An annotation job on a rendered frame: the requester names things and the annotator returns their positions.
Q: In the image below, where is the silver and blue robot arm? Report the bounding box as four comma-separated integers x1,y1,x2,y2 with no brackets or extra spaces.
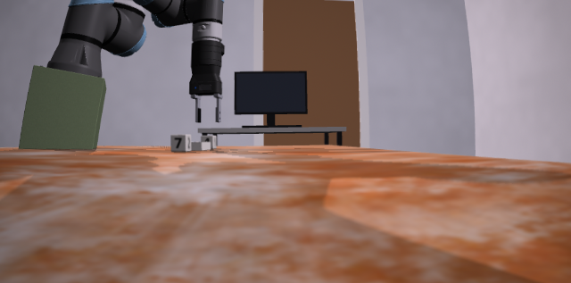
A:
46,0,224,77

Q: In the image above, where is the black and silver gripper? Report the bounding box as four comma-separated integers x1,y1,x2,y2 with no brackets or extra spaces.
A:
189,21,225,122

